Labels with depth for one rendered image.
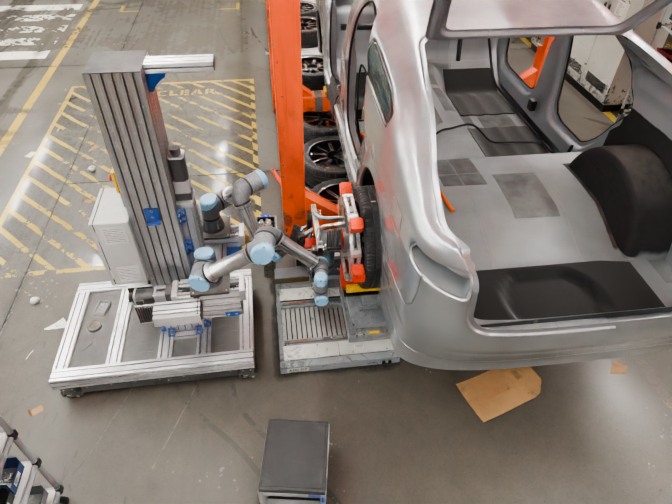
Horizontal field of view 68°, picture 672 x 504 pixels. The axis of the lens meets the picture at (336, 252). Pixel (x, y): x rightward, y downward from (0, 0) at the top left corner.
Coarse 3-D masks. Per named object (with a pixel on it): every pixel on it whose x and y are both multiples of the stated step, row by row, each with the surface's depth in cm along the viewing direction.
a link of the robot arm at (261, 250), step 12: (264, 240) 256; (240, 252) 261; (252, 252) 253; (264, 252) 254; (204, 264) 270; (216, 264) 267; (228, 264) 263; (240, 264) 262; (264, 264) 259; (192, 276) 268; (204, 276) 268; (216, 276) 269; (204, 288) 271
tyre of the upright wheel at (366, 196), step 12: (360, 192) 303; (372, 192) 303; (360, 204) 298; (372, 204) 295; (372, 216) 292; (372, 228) 290; (372, 240) 289; (372, 252) 291; (372, 264) 294; (372, 276) 300; (372, 288) 318
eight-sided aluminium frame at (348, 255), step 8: (344, 200) 306; (352, 200) 306; (352, 208) 303; (352, 216) 295; (352, 240) 294; (352, 248) 294; (360, 248) 294; (344, 256) 343; (352, 256) 295; (360, 256) 295; (344, 264) 337; (352, 264) 299; (344, 272) 332
